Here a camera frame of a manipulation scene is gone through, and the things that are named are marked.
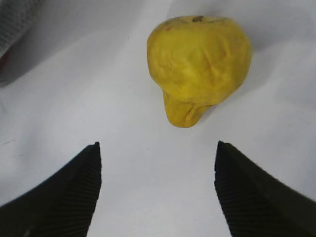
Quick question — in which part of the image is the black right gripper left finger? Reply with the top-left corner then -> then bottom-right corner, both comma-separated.
0,142 -> 102,237

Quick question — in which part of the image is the yellow pear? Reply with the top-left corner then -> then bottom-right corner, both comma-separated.
147,15 -> 253,128

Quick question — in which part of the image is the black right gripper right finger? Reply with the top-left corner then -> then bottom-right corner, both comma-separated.
214,141 -> 316,237

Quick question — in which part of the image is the navy blue lunch bag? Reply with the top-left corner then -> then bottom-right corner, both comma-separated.
0,0 -> 45,73

